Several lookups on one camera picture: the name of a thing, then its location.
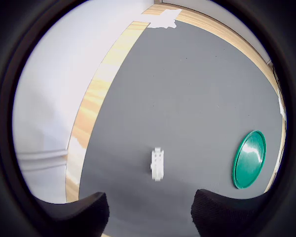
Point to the small white plastic terminal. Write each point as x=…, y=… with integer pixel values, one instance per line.
x=157, y=164

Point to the round green lid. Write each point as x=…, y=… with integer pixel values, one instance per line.
x=249, y=163

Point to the white foam partition board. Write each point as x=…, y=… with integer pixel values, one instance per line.
x=42, y=182
x=69, y=74

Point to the white masking tape piece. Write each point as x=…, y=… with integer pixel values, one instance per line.
x=166, y=18
x=282, y=107

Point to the dark grey mat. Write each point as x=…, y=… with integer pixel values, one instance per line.
x=175, y=98

